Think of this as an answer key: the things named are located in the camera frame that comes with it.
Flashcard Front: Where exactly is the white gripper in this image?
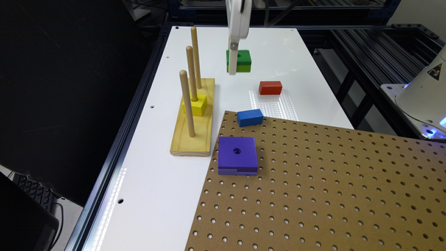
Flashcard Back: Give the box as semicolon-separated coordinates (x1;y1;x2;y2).
226;0;252;75

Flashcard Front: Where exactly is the green square block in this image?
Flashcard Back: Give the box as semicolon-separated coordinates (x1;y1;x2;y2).
226;50;252;73

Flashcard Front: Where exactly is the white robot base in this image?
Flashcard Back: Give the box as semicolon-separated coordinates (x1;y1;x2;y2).
381;49;445;140

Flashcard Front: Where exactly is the red rectangular block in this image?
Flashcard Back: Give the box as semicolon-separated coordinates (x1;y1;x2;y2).
259;81;282;95

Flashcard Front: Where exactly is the yellow block on peg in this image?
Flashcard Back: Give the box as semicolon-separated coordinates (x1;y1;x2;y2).
191;93;208;116

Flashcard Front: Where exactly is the blue rectangular block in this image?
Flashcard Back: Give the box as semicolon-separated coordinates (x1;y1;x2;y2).
237;109;263;127

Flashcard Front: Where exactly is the purple square block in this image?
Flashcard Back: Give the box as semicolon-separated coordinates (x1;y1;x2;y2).
218;137;259;176

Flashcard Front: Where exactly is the middle wooden peg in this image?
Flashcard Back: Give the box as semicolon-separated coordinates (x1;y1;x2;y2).
186;45;198;102

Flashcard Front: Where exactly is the wooden peg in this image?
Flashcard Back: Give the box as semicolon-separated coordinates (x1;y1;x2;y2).
191;26;201;89
179;70;195;137
186;45;198;102

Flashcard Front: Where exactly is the rear wooden peg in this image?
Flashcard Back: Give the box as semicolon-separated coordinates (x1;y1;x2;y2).
191;26;201;89

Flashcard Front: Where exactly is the front wooden peg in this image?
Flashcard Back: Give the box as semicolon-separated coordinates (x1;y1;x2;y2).
179;70;195;137

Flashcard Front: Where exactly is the wooden peg base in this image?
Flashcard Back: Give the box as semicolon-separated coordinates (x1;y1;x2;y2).
169;77;216;158

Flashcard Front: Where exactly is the brown pegboard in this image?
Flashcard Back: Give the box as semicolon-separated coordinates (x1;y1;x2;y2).
185;112;445;250

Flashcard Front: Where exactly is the black keyboard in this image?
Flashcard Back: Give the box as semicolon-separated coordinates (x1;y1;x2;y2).
13;174;55;213

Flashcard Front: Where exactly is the black monitor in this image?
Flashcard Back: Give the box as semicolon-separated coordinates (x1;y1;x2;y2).
1;174;59;251

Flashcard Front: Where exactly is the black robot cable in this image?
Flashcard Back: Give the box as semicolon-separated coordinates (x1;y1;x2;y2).
263;0;300;27

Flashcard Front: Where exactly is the black aluminium frame rack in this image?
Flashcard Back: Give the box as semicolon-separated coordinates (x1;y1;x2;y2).
298;24;444;139

